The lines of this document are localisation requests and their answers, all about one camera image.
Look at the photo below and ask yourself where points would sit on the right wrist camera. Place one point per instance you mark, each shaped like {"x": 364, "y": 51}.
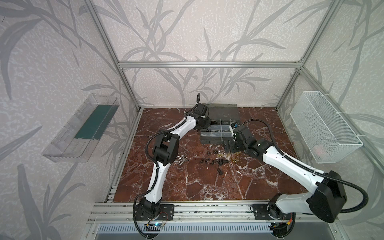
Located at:
{"x": 241, "y": 133}

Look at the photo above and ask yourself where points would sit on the white wire mesh basket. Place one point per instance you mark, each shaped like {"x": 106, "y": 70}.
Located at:
{"x": 327, "y": 134}

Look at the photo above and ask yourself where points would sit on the aluminium back crossbar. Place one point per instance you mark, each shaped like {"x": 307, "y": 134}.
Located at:
{"x": 205, "y": 64}

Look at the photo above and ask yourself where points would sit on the silver nuts pile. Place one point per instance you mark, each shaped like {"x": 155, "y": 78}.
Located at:
{"x": 182, "y": 159}

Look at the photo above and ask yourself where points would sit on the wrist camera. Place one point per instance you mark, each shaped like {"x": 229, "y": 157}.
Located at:
{"x": 200, "y": 111}
{"x": 241, "y": 133}

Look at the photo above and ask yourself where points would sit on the clear plastic wall tray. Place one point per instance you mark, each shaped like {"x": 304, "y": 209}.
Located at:
{"x": 77, "y": 140}

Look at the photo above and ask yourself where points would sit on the aluminium front rail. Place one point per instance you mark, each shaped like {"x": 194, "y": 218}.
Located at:
{"x": 186, "y": 212}

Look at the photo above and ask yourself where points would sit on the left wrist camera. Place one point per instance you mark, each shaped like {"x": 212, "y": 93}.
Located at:
{"x": 200, "y": 111}

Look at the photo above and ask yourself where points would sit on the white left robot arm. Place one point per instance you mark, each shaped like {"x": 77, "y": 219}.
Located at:
{"x": 162, "y": 149}

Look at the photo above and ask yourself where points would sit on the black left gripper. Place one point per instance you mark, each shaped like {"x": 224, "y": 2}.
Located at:
{"x": 205, "y": 122}

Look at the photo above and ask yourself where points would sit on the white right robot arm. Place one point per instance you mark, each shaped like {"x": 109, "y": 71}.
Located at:
{"x": 324, "y": 198}

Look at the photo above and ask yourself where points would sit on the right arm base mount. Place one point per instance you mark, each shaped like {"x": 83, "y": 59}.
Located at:
{"x": 270, "y": 213}

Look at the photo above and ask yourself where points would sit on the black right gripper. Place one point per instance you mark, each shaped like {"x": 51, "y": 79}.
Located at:
{"x": 231, "y": 144}

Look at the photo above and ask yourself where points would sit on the lone black screw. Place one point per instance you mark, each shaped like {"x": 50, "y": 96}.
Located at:
{"x": 220, "y": 172}

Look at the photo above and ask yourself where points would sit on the black screws pile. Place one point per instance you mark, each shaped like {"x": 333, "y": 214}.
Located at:
{"x": 215, "y": 157}

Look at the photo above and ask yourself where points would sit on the brass screws pile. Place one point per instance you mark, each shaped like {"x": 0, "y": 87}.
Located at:
{"x": 233, "y": 158}

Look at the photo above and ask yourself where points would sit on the aluminium frame post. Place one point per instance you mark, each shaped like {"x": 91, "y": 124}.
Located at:
{"x": 324, "y": 24}

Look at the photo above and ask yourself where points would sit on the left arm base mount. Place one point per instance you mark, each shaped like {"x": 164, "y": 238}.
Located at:
{"x": 163, "y": 212}

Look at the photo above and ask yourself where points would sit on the grey plastic organizer box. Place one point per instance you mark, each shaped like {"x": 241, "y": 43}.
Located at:
{"x": 221, "y": 117}

